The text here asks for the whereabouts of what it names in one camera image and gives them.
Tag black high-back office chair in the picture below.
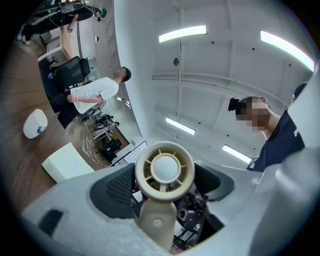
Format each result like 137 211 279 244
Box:
39 56 91 101

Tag small cream handheld fan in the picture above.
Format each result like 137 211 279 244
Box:
134 141 196 252

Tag person's head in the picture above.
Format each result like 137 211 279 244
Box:
236 96 276 141

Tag purple cloth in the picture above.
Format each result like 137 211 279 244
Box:
132 183 150 203

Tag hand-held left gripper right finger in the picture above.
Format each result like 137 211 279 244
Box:
194 147 317 256

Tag wooden desk white legs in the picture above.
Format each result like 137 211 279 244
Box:
61 23 83 61

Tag pale green flat box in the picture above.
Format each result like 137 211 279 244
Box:
41 142 96 185

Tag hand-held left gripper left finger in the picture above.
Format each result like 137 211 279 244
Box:
21 162 171 256

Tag white mug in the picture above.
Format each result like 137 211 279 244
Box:
22 108 49 140

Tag black head camera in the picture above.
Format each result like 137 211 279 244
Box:
227 97 241 113

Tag person's dark navy clothing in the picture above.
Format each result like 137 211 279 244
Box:
246 109 307 173

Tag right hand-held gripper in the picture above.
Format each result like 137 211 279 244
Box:
174 192 223 247

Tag white ceiling tube light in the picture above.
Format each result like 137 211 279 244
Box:
165 117 196 136
221 144 253 165
158 24 208 43
259 30 315 72

